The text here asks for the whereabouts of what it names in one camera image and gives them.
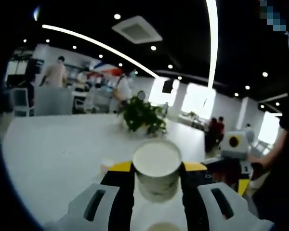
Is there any ceiling air conditioner vent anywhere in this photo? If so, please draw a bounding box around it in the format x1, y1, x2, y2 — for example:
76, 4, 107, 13
111, 15, 163, 44

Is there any printed white paper cup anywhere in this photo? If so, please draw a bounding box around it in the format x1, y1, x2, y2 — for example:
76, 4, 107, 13
100, 158, 116, 175
132, 139, 183, 203

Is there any black hanging screen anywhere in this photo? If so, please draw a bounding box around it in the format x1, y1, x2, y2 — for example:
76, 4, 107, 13
161, 80, 174, 93

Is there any dark display screen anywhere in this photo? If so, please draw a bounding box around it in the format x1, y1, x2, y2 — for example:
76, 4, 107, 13
26, 59, 44, 75

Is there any group of ceiling downlights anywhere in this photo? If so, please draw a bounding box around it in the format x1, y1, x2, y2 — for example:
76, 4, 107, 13
23, 13, 280, 109

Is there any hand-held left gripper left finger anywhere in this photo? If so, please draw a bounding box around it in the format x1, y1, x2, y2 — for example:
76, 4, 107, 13
43, 161, 135, 231

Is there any person's right hand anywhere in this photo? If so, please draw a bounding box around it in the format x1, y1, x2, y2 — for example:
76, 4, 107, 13
248, 155, 271, 180

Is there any person's black shirt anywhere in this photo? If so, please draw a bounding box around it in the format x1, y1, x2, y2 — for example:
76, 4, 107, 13
251, 84, 289, 229

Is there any white table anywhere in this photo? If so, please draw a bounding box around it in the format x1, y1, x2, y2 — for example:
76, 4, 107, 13
2, 113, 208, 231

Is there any potted green plant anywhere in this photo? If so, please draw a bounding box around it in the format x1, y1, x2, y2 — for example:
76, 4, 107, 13
118, 95, 168, 135

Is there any long curved ceiling light strip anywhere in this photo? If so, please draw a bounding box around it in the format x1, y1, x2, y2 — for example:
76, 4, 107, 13
42, 24, 159, 79

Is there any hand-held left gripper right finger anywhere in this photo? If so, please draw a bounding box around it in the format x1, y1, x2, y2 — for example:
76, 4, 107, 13
182, 161, 275, 231

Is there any long straight ceiling light strip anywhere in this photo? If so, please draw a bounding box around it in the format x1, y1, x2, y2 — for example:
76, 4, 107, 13
205, 0, 219, 89

